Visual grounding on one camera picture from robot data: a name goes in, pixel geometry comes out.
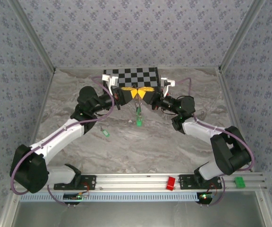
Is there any black checkerboard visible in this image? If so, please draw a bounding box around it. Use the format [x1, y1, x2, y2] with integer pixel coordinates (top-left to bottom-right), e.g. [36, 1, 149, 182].
[102, 67, 162, 92]

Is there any red plastic brick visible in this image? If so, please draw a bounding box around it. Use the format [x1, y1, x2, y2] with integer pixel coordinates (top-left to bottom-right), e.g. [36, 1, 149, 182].
[165, 176, 176, 191]

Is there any small circuit board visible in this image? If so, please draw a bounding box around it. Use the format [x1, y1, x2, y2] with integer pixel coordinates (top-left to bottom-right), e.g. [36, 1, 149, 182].
[196, 192, 213, 204]
[62, 192, 84, 201]

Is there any green plastic brick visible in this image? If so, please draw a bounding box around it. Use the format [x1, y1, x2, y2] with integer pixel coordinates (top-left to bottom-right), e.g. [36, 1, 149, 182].
[234, 176, 246, 189]

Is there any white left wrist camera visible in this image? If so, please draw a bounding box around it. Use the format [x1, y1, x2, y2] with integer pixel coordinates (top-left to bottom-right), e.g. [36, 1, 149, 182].
[102, 73, 119, 89]

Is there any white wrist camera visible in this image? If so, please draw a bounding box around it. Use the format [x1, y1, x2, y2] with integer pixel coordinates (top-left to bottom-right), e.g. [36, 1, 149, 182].
[102, 73, 119, 89]
[161, 77, 176, 97]

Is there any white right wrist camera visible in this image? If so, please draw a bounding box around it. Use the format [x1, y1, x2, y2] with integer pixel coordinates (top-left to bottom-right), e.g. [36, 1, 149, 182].
[161, 77, 176, 97]

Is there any aluminium frame side rail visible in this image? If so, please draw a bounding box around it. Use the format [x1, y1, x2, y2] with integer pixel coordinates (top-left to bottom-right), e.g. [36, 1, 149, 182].
[217, 70, 272, 227]
[0, 70, 56, 227]

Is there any aluminium frame post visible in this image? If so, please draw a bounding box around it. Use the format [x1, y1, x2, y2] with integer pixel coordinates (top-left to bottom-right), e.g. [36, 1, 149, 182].
[218, 0, 267, 71]
[9, 0, 56, 73]

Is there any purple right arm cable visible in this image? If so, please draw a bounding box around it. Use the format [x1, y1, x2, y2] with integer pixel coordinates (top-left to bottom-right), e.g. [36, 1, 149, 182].
[173, 78, 255, 207]

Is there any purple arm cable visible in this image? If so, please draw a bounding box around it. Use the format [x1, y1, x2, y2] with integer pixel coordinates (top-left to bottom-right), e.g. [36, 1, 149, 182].
[173, 78, 255, 207]
[9, 75, 116, 207]

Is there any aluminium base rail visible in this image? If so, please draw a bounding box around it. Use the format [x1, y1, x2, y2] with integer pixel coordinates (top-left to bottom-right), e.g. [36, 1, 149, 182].
[15, 172, 268, 192]

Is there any light blue slotted cable duct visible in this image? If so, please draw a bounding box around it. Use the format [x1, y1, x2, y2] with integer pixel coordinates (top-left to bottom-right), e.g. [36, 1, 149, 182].
[19, 191, 199, 203]

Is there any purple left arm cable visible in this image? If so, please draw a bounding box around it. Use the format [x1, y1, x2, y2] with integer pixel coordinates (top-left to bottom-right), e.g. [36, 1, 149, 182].
[9, 75, 116, 207]

